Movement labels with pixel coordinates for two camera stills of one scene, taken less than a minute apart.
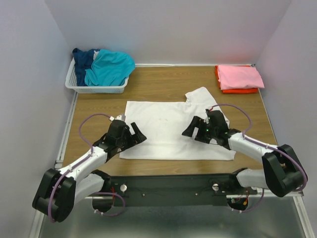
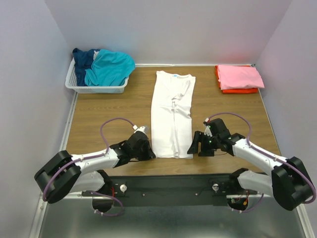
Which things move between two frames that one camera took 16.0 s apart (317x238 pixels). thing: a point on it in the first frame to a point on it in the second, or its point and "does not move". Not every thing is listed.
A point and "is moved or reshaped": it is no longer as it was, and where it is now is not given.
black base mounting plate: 185,190 does not move
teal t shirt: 109,68 does not move
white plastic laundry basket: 71,82 does not move
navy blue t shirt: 83,60 does not move
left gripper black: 138,137 to 149,154
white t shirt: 163,123 is moved or reshaped
